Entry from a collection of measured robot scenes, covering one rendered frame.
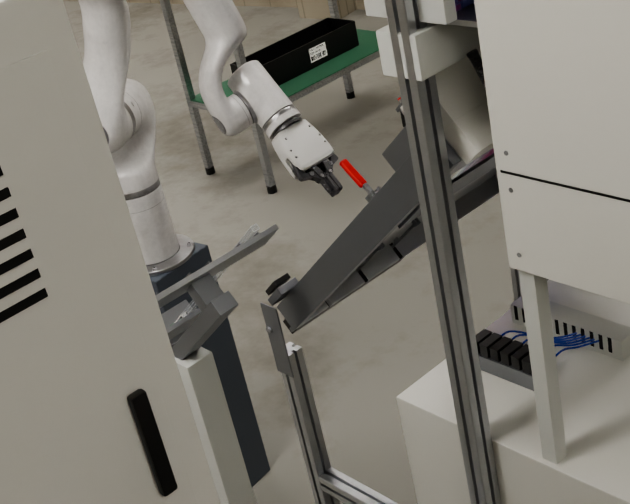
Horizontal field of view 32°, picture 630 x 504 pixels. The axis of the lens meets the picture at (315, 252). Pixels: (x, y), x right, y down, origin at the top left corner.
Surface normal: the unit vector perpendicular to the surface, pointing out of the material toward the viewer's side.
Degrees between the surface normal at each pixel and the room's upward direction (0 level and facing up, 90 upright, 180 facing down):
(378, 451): 0
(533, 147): 90
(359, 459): 0
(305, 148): 48
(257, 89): 52
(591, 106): 90
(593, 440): 0
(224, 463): 90
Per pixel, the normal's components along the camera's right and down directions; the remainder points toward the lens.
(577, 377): -0.19, -0.86
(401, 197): -0.72, 0.45
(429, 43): 0.67, 0.23
